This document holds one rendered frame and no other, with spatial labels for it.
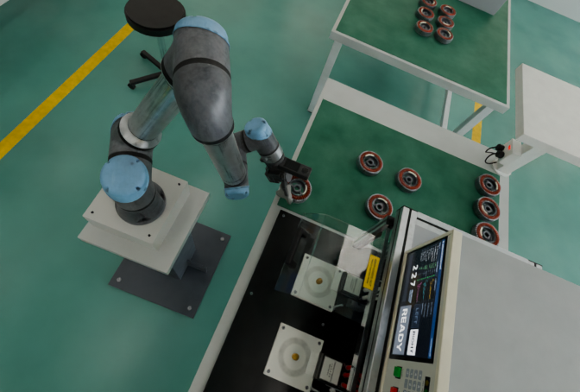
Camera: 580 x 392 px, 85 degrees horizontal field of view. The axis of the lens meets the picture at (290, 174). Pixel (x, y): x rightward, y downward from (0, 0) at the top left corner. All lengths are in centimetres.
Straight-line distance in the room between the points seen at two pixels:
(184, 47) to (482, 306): 77
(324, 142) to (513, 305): 93
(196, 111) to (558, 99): 129
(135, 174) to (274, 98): 174
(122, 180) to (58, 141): 152
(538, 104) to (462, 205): 50
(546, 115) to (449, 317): 91
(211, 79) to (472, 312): 66
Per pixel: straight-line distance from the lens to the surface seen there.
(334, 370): 103
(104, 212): 117
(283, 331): 113
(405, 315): 83
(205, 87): 63
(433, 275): 78
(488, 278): 79
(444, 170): 165
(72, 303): 204
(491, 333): 76
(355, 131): 153
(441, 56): 219
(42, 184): 231
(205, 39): 70
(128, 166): 95
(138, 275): 195
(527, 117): 135
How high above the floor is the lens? 189
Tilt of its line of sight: 61 degrees down
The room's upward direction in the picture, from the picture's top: 24 degrees clockwise
